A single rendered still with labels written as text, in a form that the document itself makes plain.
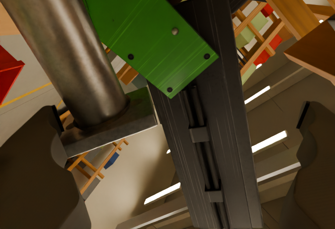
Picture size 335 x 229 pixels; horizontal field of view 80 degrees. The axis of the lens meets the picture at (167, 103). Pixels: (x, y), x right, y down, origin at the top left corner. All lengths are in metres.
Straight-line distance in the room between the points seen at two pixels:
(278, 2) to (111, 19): 0.89
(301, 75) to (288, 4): 6.77
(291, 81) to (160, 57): 7.56
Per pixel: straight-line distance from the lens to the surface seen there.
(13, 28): 0.64
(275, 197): 4.87
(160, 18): 0.32
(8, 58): 0.76
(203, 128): 0.37
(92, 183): 5.92
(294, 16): 1.14
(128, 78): 7.12
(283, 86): 7.86
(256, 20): 3.79
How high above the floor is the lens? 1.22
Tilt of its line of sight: 8 degrees up
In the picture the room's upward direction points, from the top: 136 degrees clockwise
